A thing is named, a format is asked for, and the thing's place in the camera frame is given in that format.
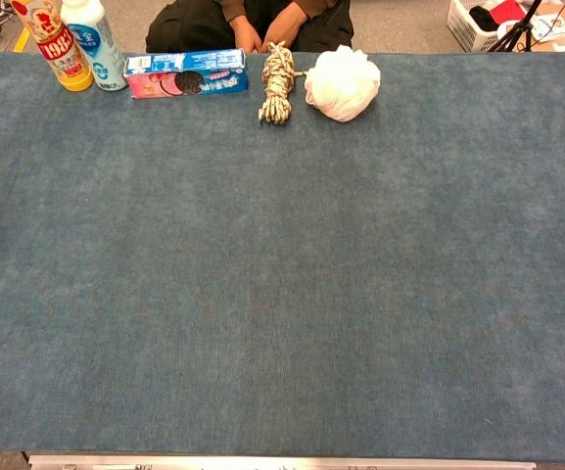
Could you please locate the seated person in dark clothes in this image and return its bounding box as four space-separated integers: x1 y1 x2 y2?
145 0 354 55

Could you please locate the person's left hand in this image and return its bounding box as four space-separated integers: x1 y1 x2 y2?
260 8 309 54

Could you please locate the blue felt table mat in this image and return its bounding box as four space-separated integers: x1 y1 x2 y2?
0 50 565 463

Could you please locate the white blue-label bottle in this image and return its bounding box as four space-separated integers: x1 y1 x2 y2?
60 0 129 92

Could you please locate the person's right hand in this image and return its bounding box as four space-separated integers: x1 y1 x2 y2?
230 15 263 54

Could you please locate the white mesh bath sponge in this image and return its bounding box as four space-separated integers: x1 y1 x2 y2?
304 44 382 123

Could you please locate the beige coiled rope bundle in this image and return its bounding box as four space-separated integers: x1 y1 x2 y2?
258 41 308 125

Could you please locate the yellow red-label sauce bottle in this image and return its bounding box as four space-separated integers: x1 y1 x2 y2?
10 0 95 93

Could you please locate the white plastic basket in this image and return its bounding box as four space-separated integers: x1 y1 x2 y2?
446 0 528 54

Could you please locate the black tripod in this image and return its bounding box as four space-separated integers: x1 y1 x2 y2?
487 0 543 53

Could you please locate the blue pink cookie box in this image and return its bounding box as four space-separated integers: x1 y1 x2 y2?
123 47 250 101

